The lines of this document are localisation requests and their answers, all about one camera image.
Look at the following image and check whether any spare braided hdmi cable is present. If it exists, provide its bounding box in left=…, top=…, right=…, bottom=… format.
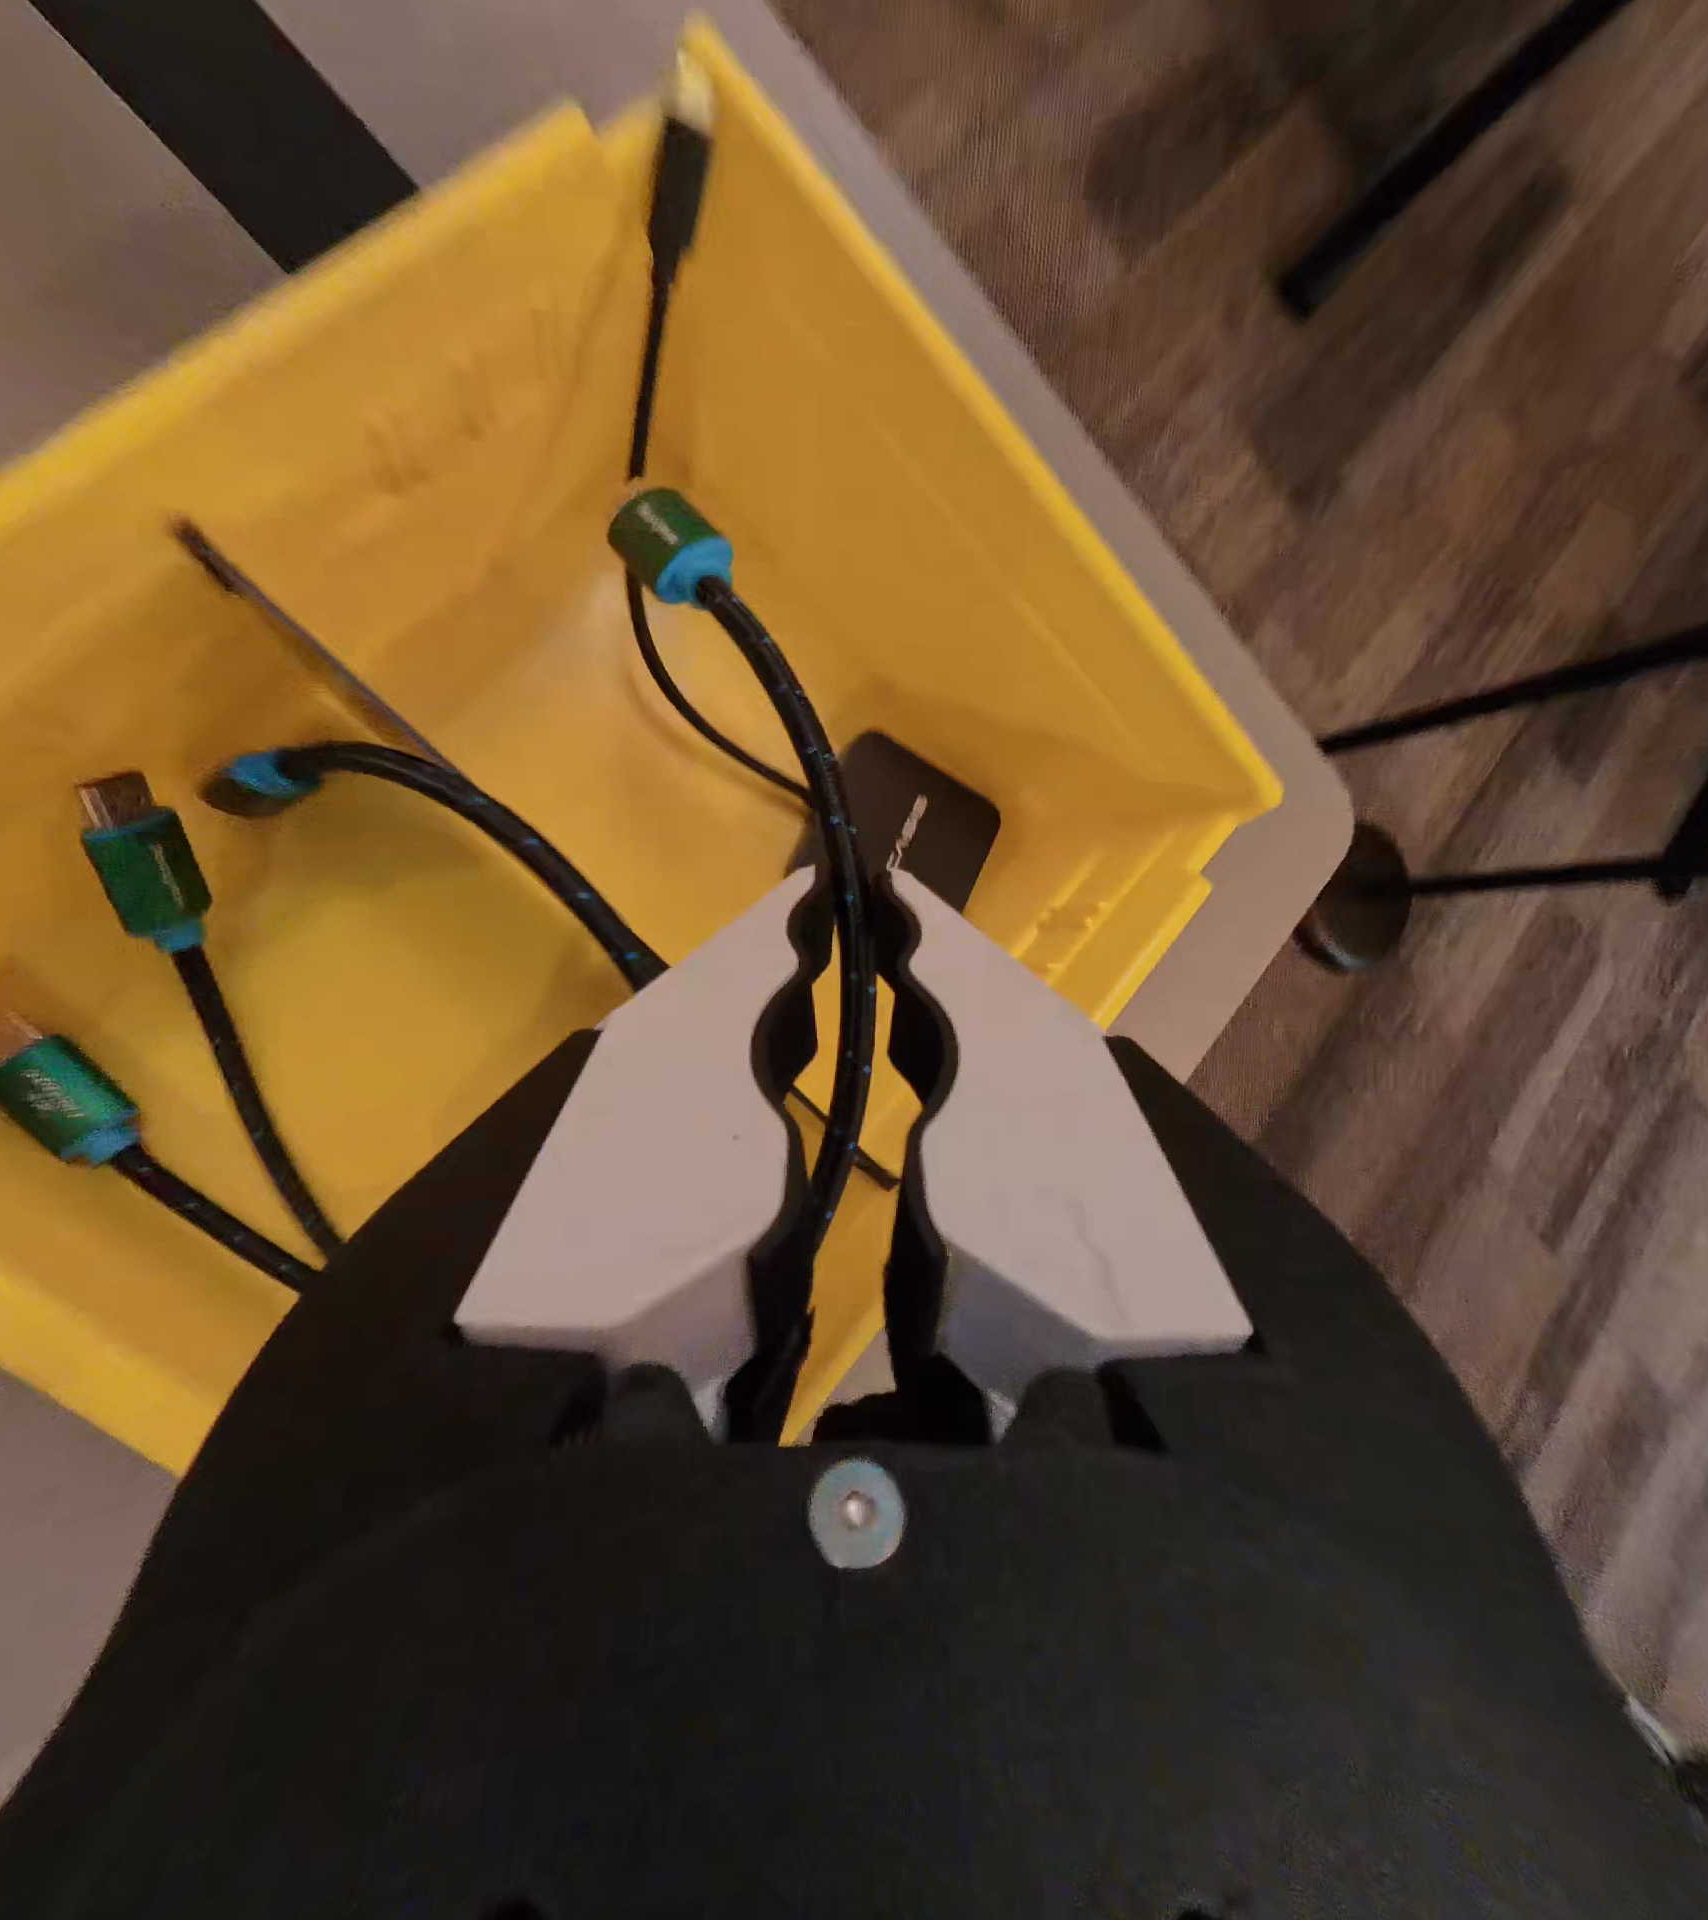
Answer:
left=0, top=767, right=346, bottom=1296
left=197, top=486, right=885, bottom=1442

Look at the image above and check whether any black stand with round base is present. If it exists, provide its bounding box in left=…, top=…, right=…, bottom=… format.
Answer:
left=1295, top=599, right=1708, bottom=979

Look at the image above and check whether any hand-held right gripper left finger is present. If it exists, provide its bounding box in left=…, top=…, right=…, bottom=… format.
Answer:
left=455, top=866, right=836, bottom=1404

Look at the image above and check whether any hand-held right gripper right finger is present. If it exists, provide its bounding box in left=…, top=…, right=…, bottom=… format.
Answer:
left=875, top=870, right=1255, bottom=1442

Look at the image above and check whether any cardboard bin divider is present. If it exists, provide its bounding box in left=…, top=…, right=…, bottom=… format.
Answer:
left=169, top=515, right=901, bottom=1189

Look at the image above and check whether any yellow plastic storage bin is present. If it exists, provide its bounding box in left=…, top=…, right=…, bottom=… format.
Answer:
left=0, top=14, right=1284, bottom=1479

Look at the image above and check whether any black metal table leg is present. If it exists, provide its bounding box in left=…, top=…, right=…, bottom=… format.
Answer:
left=1273, top=0, right=1636, bottom=320

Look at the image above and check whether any black square hub adapter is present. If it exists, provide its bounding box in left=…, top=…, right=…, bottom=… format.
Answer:
left=785, top=730, right=1004, bottom=912

